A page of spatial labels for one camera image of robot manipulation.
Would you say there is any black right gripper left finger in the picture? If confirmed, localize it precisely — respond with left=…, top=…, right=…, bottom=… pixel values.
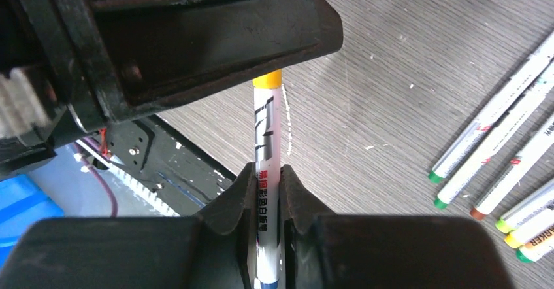
left=1, top=163, right=256, bottom=288

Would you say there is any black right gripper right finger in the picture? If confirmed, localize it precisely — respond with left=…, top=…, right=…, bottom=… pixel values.
left=280, top=165, right=514, bottom=288

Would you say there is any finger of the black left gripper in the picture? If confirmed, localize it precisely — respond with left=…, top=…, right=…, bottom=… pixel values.
left=65, top=0, right=343, bottom=123

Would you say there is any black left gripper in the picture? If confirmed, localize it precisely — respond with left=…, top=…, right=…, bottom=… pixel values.
left=1, top=0, right=109, bottom=179

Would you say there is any brown cap marker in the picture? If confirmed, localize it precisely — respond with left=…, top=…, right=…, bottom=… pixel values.
left=470, top=114, right=553, bottom=220

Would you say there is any purple cap marker green end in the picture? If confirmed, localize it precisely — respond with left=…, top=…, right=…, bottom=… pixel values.
left=428, top=33, right=553, bottom=183

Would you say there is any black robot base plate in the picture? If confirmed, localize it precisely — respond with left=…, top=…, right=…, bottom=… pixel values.
left=82, top=116, right=238, bottom=218

